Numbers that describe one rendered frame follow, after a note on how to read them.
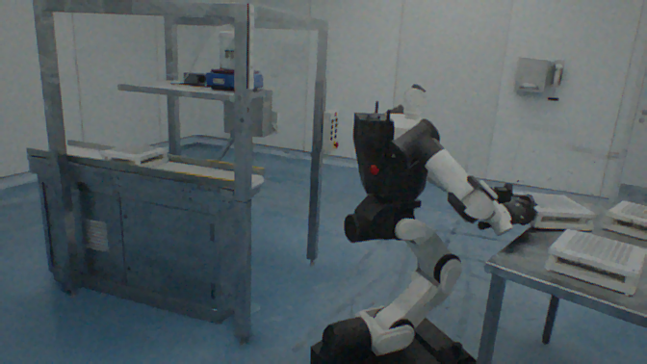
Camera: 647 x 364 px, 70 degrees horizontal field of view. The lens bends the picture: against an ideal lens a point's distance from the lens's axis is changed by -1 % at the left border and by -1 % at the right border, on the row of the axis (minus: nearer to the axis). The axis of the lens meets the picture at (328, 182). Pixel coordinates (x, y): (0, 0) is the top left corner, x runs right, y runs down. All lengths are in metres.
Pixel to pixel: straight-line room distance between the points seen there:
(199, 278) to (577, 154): 4.23
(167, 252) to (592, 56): 4.47
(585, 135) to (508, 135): 0.76
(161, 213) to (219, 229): 0.35
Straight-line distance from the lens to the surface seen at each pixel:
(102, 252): 2.94
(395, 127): 1.68
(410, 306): 2.10
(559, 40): 5.50
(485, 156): 5.61
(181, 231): 2.52
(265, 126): 2.34
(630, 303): 1.57
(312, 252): 3.19
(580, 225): 2.07
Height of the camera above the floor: 1.45
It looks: 16 degrees down
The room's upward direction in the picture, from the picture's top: 3 degrees clockwise
